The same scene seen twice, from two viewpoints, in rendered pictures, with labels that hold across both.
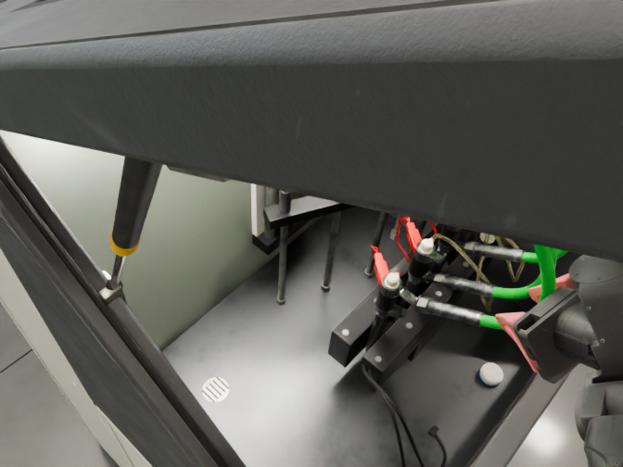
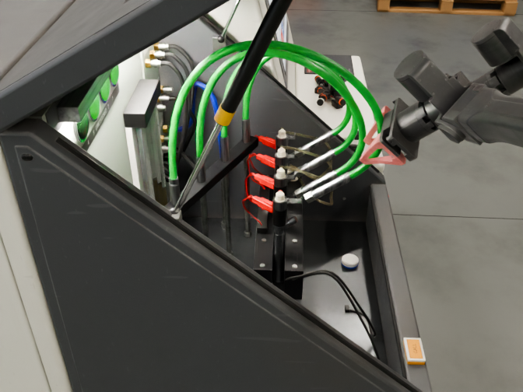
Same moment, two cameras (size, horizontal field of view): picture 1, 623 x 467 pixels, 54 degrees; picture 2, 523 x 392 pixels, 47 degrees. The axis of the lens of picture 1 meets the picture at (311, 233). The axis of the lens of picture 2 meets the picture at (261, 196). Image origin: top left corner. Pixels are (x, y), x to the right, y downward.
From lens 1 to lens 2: 0.53 m
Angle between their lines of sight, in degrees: 30
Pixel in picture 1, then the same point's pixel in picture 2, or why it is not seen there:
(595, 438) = (468, 114)
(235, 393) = not seen: hidden behind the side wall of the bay
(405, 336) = (298, 247)
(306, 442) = not seen: hidden behind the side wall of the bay
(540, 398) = (391, 238)
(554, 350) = (406, 140)
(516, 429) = (394, 258)
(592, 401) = (451, 114)
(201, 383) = not seen: hidden behind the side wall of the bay
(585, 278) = (407, 71)
